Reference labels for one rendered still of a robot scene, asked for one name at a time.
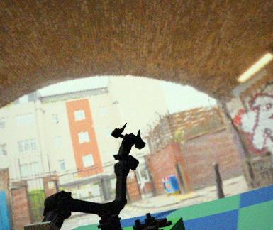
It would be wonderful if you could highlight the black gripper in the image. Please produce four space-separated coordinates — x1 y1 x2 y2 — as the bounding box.
111 123 146 152

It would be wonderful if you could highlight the black micro servo with orange cable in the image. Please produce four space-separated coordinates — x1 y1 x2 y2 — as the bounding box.
98 209 123 230

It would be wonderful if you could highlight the green flat plate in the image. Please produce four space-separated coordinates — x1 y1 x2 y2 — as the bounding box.
122 213 186 230

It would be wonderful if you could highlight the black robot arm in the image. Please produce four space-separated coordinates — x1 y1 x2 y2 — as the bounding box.
42 133 139 230

